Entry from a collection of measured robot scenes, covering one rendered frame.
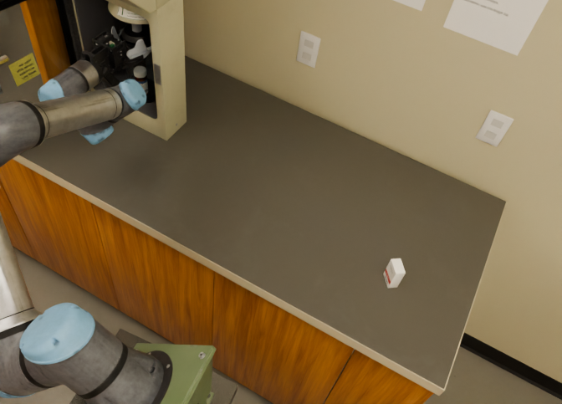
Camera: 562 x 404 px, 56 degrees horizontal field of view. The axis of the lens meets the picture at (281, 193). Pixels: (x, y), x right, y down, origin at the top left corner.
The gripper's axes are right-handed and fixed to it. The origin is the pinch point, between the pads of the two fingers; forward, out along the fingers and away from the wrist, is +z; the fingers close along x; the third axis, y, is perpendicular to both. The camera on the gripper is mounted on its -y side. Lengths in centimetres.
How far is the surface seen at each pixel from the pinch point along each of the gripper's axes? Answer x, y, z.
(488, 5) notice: -86, 29, 36
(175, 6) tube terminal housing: -13.8, 17.0, 0.5
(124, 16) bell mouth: -0.9, 11.6, -5.1
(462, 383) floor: -145, -121, 19
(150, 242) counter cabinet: -27, -41, -34
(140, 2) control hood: -13.8, 24.3, -12.7
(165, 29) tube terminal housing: -13.8, 12.4, -4.2
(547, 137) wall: -117, -1, 36
